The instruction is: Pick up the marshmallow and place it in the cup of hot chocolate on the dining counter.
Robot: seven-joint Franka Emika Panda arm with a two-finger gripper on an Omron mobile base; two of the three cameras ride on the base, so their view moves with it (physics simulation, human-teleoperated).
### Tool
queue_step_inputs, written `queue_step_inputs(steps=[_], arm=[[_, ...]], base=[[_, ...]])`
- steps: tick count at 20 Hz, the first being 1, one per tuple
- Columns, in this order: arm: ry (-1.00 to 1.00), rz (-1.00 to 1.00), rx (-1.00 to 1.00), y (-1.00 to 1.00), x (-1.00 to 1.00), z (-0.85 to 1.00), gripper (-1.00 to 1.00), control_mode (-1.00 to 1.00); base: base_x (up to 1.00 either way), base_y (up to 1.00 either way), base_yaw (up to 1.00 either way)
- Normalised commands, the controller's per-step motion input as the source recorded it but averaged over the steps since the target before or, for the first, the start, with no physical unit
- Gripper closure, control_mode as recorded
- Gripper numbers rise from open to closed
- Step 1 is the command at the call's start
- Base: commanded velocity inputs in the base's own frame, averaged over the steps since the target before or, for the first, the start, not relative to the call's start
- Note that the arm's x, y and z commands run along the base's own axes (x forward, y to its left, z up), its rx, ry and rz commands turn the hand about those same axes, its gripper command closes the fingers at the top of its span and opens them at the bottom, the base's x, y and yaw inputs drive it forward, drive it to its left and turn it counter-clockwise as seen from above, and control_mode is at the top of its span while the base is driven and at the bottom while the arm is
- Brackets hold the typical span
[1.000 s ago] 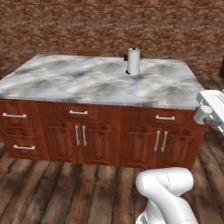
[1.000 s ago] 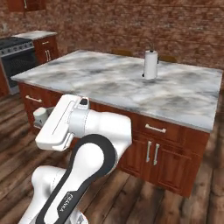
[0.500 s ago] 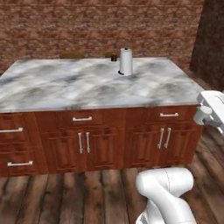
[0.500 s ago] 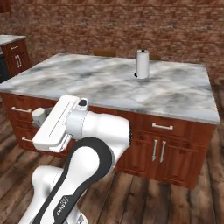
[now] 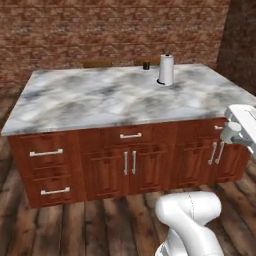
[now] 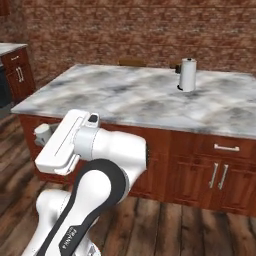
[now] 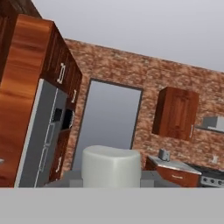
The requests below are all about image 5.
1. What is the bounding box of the black paper towel holder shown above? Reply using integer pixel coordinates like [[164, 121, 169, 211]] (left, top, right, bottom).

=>
[[156, 52, 175, 88]]

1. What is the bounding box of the white paper towel roll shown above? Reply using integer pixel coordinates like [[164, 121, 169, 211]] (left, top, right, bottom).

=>
[[158, 54, 175, 87]]

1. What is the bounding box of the marble top wooden kitchen island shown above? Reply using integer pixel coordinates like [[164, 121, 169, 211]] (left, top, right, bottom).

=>
[[0, 63, 256, 210]]

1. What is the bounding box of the wooden cupboard door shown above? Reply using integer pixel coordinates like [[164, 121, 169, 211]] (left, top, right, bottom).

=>
[[128, 143, 175, 196], [214, 139, 251, 184], [81, 146, 130, 202], [171, 137, 217, 190]]

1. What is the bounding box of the brown wooden stool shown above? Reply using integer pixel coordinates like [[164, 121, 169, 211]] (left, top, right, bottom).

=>
[[82, 58, 113, 69], [134, 57, 161, 67]]

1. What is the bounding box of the white cupboard door handle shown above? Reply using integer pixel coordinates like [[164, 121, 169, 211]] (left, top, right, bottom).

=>
[[131, 150, 138, 176], [207, 141, 218, 167], [214, 141, 226, 165], [123, 151, 129, 177]]

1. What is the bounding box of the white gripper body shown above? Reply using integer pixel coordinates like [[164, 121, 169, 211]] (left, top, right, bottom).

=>
[[224, 103, 256, 153]]

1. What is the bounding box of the wide wooden drawer front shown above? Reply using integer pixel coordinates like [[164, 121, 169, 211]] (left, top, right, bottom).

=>
[[20, 169, 86, 209], [9, 131, 80, 177]]

